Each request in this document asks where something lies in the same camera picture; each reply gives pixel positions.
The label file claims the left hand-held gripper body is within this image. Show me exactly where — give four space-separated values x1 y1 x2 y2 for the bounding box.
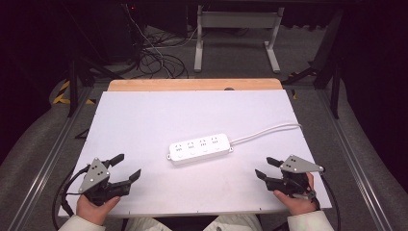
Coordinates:
78 157 133 207

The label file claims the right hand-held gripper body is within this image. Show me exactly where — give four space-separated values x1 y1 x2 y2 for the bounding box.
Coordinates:
265 154 325 199

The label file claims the white power strip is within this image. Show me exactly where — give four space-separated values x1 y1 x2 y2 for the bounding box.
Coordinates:
166 133 234 167

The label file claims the person's left hand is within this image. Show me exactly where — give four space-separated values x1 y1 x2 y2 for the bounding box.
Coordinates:
76 193 121 226

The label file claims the person's right hand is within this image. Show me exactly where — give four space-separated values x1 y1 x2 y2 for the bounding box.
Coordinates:
272 172 319 217

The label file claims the white table cover board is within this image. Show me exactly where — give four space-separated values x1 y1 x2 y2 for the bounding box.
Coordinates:
58 89 333 219

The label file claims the black metal stand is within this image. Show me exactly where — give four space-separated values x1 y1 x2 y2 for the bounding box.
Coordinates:
281 9 344 120
66 56 127 118

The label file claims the yellow black hazard tape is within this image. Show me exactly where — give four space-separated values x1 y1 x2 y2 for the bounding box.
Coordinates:
52 79 97 106

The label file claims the white power strip cable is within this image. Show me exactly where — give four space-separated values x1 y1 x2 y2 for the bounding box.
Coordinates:
229 122 303 146

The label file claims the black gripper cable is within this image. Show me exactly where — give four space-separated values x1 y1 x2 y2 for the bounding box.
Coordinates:
51 164 91 231
319 173 342 231

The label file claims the aluminium floor rail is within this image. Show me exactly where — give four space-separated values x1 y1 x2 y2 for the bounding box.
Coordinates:
315 89 395 231
7 86 94 231

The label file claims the tangle of floor cables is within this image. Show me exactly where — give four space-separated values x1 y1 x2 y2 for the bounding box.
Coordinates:
124 3 191 80

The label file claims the white metal desk frame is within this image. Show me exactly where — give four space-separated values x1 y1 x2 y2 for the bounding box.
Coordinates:
193 4 286 74

